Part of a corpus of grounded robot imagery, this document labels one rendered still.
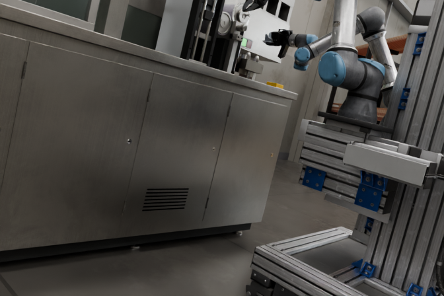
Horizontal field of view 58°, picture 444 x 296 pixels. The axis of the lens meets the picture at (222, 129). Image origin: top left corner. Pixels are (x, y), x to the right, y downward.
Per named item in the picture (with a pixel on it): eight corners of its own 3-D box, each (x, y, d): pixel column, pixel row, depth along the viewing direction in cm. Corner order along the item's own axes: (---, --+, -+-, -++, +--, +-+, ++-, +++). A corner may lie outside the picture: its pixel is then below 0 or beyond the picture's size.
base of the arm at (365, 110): (381, 125, 158) (388, 102, 158) (367, 122, 147) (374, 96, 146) (345, 117, 168) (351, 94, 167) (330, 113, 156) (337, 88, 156)
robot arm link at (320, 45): (394, 17, 189) (300, 68, 198) (388, 22, 200) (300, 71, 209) (382, -4, 190) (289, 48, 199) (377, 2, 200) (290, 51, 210)
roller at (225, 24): (213, 30, 215) (219, 8, 214) (184, 28, 233) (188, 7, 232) (228, 36, 224) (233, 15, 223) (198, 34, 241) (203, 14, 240)
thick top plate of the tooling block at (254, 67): (245, 69, 234) (247, 59, 234) (199, 61, 262) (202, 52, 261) (261, 74, 246) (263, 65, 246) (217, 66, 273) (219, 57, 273)
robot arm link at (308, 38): (309, 48, 209) (313, 32, 208) (292, 47, 216) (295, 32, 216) (317, 52, 214) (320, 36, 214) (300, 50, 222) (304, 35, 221)
